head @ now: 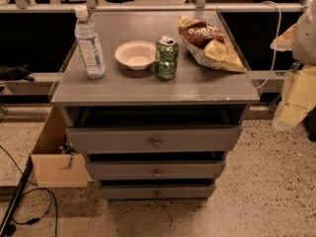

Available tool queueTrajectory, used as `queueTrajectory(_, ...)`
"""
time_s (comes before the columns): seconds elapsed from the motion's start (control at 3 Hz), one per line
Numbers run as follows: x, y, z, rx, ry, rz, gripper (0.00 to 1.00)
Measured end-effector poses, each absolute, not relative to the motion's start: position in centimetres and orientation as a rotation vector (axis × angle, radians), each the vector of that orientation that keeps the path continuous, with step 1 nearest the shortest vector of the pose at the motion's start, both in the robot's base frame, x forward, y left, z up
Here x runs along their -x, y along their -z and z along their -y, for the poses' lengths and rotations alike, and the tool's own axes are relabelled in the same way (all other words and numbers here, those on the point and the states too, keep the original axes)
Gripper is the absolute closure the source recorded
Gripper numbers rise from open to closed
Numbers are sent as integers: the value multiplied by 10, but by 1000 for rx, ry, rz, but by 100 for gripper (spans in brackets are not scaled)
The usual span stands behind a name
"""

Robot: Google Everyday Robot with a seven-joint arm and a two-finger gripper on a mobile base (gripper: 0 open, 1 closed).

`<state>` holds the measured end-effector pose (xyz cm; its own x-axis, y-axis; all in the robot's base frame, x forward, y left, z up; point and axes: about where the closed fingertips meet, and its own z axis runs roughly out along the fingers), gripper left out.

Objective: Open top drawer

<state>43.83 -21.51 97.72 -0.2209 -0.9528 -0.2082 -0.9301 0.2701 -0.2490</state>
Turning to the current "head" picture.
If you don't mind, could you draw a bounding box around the grey drawer cabinet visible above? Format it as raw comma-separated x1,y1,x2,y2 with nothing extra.
51,11,259,188

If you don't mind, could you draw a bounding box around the white paper bowl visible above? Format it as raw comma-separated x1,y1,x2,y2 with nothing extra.
115,40,156,71

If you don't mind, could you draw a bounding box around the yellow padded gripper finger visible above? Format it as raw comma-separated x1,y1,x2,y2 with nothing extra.
273,65,316,131
271,25,296,51

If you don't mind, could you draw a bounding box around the grey middle drawer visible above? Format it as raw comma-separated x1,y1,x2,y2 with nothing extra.
86,160,226,181

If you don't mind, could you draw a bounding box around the black floor cable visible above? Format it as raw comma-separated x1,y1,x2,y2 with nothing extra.
0,144,59,237

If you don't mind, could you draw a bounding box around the cardboard box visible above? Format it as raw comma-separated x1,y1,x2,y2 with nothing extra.
31,108,89,188

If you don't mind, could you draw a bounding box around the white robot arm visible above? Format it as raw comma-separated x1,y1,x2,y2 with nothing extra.
271,2,316,131

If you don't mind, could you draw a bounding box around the black object on ledge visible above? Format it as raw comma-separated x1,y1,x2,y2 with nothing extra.
0,64,35,82

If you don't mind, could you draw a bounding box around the grey bottom drawer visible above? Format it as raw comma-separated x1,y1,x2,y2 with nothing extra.
100,185,215,200

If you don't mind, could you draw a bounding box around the brown yellow chip bag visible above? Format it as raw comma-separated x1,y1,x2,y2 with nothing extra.
178,16,247,73

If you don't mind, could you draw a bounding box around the clear plastic water bottle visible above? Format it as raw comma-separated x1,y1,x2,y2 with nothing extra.
74,5,106,79

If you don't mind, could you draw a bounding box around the green soda can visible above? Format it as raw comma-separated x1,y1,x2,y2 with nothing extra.
155,36,179,81

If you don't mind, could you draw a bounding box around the grey top drawer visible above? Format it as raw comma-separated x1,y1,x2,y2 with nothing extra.
66,125,242,154

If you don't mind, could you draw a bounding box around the white hanging cable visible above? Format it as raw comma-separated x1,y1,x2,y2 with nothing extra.
254,0,283,91

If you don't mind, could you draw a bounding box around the grey drawer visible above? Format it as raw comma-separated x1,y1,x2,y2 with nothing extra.
66,125,242,154
100,185,215,200
86,160,226,181

